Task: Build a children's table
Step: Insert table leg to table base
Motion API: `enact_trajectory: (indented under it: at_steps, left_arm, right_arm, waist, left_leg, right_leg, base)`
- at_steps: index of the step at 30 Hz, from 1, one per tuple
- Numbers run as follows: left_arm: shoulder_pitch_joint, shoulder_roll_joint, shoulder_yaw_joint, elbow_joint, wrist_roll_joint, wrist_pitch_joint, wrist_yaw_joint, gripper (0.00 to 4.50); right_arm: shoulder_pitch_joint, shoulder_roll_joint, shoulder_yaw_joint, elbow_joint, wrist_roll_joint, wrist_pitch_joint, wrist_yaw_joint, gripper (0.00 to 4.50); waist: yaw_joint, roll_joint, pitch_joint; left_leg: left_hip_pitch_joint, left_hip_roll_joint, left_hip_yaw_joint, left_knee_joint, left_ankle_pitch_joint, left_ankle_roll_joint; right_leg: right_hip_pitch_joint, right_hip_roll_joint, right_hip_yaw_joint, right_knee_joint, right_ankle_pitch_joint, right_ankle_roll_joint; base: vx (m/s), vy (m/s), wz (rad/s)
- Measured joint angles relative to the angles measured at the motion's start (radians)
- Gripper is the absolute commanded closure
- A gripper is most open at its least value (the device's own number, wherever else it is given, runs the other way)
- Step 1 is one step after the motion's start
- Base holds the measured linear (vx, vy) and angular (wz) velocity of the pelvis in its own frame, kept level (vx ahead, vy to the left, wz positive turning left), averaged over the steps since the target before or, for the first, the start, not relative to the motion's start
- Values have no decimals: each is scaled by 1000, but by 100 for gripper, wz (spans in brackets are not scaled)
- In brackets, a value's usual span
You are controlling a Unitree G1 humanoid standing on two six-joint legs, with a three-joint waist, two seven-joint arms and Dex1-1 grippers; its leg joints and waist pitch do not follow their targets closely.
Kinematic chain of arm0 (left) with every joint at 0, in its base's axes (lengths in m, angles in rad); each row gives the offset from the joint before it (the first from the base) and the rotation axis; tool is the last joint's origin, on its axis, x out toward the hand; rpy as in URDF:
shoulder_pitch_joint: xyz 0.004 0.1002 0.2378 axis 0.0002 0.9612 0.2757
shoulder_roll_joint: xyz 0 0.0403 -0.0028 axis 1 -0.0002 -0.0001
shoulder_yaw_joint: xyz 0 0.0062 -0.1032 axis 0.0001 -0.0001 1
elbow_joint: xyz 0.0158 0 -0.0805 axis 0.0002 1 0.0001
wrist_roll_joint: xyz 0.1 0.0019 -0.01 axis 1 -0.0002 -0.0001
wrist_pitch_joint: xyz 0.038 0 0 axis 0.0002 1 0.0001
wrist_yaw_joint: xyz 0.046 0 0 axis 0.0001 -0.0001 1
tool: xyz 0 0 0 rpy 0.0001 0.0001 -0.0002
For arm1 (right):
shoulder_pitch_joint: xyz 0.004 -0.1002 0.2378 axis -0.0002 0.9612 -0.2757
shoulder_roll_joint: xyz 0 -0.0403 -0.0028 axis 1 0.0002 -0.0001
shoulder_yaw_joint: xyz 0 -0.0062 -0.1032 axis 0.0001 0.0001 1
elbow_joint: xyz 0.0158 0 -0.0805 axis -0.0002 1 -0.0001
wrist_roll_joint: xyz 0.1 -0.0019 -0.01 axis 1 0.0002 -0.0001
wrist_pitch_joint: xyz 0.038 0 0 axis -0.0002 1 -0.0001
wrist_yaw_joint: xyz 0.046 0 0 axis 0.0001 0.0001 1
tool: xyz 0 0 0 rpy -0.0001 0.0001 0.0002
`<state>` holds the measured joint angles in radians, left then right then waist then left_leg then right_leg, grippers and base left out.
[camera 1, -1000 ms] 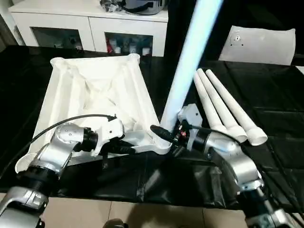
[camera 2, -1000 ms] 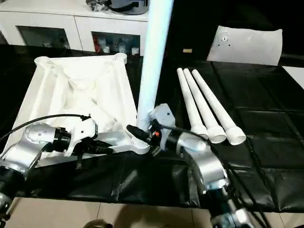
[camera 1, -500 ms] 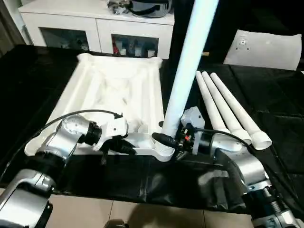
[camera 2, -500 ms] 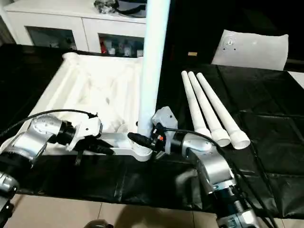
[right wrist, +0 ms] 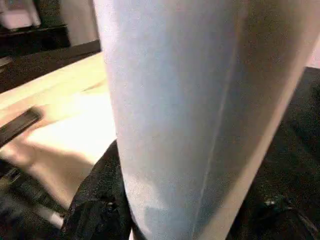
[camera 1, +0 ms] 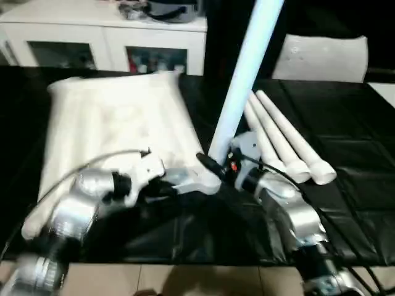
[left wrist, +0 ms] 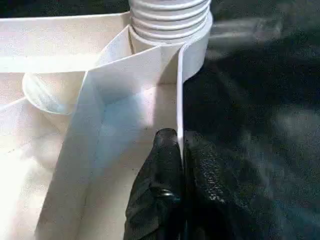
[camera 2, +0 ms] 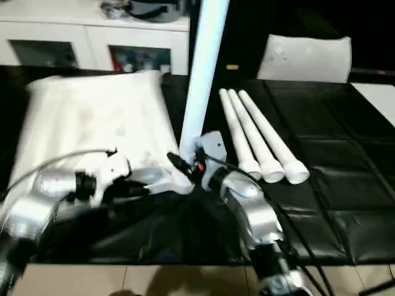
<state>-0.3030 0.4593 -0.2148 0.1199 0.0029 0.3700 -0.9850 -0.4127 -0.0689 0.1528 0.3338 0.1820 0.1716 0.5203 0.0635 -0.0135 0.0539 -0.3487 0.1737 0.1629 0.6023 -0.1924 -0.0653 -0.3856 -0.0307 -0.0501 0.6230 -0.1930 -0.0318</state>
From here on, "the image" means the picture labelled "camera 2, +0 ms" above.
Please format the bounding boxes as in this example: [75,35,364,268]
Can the white plastic table top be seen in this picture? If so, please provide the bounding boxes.
[6,69,198,206]

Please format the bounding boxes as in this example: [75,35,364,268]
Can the white plastic table leg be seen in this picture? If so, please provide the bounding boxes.
[237,89,310,186]
[227,88,285,183]
[177,0,231,187]
[218,88,262,180]

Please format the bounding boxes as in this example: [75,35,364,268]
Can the black table mat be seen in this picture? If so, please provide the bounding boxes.
[0,64,395,266]

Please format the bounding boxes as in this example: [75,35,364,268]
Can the black box with gold label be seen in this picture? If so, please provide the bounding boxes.
[186,0,272,80]

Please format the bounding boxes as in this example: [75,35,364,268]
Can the white bag with round fitting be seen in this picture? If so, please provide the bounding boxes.
[256,33,352,84]

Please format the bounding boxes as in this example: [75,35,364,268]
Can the black tangled items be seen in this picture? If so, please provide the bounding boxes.
[99,1,130,20]

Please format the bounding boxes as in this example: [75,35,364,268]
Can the white glass-door cabinet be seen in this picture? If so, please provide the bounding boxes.
[0,0,191,76]

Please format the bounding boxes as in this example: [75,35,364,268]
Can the black metal stand leg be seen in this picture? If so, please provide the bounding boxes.
[360,279,395,296]

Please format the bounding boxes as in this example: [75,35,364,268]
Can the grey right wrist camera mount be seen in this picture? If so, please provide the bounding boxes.
[195,130,228,189]

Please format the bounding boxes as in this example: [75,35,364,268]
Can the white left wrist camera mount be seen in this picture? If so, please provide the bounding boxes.
[91,150,134,206]

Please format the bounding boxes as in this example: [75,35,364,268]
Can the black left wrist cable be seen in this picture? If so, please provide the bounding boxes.
[5,147,119,194]

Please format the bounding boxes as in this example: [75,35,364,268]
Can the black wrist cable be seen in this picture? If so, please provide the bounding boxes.
[202,155,336,296]
[5,147,119,194]

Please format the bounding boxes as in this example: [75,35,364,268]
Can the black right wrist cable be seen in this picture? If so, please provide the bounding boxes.
[202,155,336,296]

